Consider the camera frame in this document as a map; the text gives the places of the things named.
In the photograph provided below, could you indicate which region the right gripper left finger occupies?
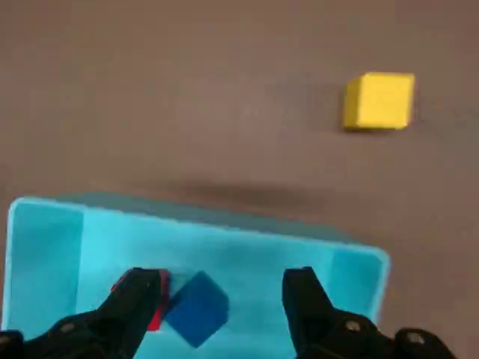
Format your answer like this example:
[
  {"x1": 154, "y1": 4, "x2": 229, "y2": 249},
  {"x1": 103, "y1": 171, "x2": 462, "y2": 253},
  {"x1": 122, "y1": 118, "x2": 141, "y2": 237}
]
[{"x1": 0, "y1": 267, "x2": 171, "y2": 359}]

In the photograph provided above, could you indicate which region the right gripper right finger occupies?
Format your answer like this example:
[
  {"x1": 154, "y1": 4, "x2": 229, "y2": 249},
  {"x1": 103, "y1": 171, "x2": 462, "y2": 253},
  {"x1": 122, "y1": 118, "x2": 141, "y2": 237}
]
[{"x1": 282, "y1": 266, "x2": 460, "y2": 359}]

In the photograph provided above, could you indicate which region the red block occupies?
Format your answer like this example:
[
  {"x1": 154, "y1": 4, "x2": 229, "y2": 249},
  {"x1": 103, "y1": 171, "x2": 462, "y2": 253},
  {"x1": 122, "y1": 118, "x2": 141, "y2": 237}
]
[{"x1": 110, "y1": 269, "x2": 172, "y2": 333}]

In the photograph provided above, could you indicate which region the blue block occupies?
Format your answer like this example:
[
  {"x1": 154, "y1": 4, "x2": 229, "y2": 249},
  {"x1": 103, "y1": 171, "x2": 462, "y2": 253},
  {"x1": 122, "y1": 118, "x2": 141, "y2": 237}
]
[{"x1": 163, "y1": 270, "x2": 231, "y2": 349}]

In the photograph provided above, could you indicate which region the yellow block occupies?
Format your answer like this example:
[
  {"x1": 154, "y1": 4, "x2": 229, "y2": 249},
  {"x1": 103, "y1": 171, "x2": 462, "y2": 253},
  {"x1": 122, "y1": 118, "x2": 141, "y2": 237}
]
[{"x1": 342, "y1": 72, "x2": 416, "y2": 132}]

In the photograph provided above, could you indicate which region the cyan plastic box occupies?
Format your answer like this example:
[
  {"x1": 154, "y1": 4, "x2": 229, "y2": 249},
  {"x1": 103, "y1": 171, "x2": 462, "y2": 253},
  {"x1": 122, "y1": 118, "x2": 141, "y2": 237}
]
[{"x1": 2, "y1": 192, "x2": 392, "y2": 359}]

